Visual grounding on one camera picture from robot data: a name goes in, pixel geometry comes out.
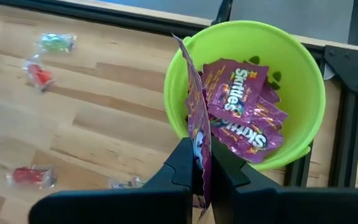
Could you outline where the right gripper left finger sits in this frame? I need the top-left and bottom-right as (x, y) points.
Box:
(28, 138), (195, 224)

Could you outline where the green plastic halloween bucket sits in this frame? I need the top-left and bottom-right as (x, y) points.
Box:
(163, 20), (327, 171)

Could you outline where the clear green gummy candy pack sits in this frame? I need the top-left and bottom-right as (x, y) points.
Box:
(37, 32), (78, 54)
(107, 175), (147, 190)

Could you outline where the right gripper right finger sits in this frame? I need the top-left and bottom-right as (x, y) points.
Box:
(210, 136), (358, 224)

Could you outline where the clear red gummy candy pack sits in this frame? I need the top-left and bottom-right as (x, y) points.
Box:
(5, 164), (58, 190)
(22, 55), (55, 93)

